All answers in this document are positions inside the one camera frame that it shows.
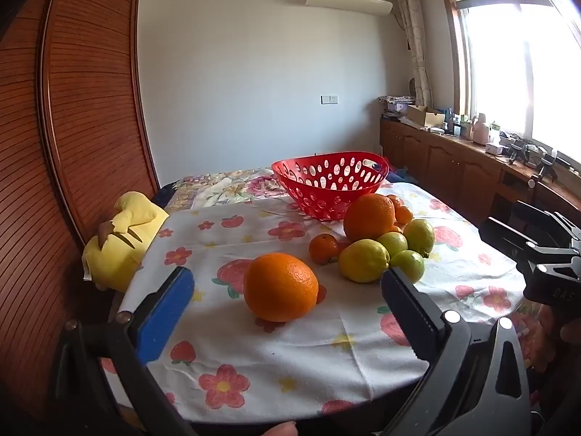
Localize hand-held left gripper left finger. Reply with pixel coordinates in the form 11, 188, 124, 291
48, 266, 200, 436

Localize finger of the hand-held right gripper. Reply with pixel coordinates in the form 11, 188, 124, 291
512, 199, 581, 249
479, 217, 581, 274

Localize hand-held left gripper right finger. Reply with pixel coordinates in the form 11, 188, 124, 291
380, 266, 534, 436

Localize yellow-green lemon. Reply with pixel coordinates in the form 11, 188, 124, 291
389, 250, 426, 284
403, 219, 436, 258
338, 239, 391, 283
377, 231, 409, 257

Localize large orange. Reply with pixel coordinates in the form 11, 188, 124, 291
244, 253, 320, 323
343, 193, 397, 242

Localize red perforated plastic basket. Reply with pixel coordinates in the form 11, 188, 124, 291
271, 151, 390, 222

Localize person's left hand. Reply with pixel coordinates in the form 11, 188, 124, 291
255, 421, 299, 436

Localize low wooden cabinet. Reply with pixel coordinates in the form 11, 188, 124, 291
379, 116, 581, 237

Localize yellow plush toy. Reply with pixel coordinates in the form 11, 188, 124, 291
82, 191, 171, 292

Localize white flower-print tablecloth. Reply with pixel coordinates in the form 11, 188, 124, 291
102, 182, 527, 423

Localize floral bed cover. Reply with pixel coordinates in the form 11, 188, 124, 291
152, 166, 559, 375

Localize open cardboard box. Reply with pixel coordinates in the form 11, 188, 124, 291
406, 105, 446, 128

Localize wooden framed window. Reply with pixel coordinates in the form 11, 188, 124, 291
438, 0, 581, 164

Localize patterned white curtain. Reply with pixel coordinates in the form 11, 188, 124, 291
393, 0, 434, 107

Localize wooden slatted wardrobe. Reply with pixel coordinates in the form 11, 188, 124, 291
0, 0, 161, 436

